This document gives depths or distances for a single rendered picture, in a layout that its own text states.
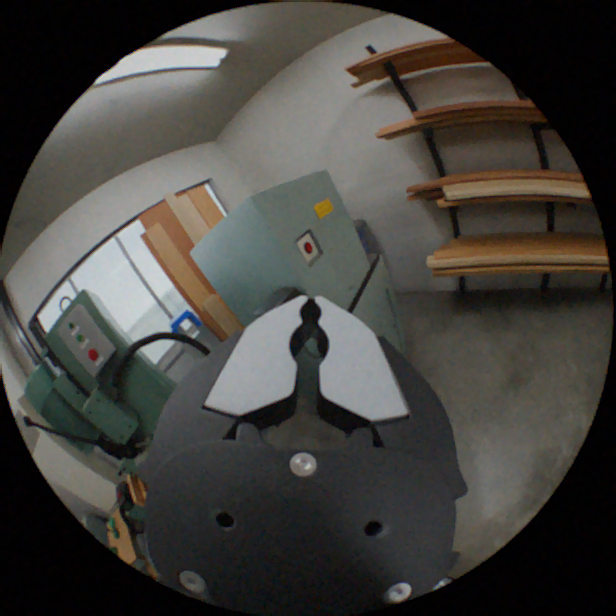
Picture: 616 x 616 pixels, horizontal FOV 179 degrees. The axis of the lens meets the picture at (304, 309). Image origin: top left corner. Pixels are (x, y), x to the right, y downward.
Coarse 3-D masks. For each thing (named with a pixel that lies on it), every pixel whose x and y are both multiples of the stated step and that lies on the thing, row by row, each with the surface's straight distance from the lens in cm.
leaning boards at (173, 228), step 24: (168, 192) 223; (192, 192) 226; (144, 216) 212; (168, 216) 211; (192, 216) 216; (216, 216) 220; (144, 240) 199; (168, 240) 197; (192, 240) 203; (168, 264) 190; (192, 264) 197; (192, 288) 189; (216, 312) 180; (216, 336) 197
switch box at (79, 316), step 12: (72, 312) 61; (84, 312) 61; (84, 324) 59; (96, 324) 64; (60, 336) 63; (72, 336) 61; (84, 336) 60; (96, 336) 59; (72, 348) 61; (84, 348) 60; (96, 348) 59; (108, 348) 59; (84, 360) 61; (96, 360) 60; (96, 372) 61
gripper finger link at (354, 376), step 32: (320, 320) 9; (352, 320) 9; (320, 352) 9; (352, 352) 8; (320, 384) 6; (352, 384) 7; (384, 384) 7; (320, 416) 7; (352, 416) 6; (384, 416) 6
